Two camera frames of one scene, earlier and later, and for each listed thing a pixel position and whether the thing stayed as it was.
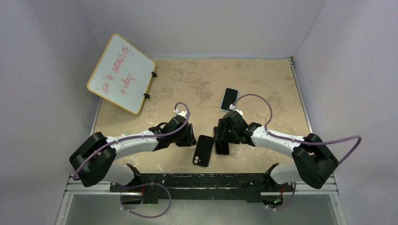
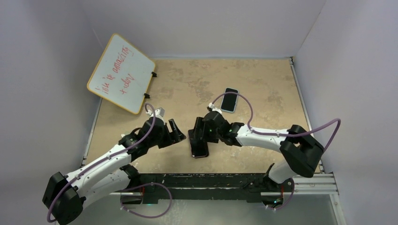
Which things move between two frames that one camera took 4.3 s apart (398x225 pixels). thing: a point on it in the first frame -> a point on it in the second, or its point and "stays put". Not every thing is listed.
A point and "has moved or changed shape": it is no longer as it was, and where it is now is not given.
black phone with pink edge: (224, 149) -> (199, 150)
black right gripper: (227, 139) -> (201, 124)
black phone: (202, 151) has moved or changed shape
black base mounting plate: (153, 187) stays put
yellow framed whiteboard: (122, 74) stays put
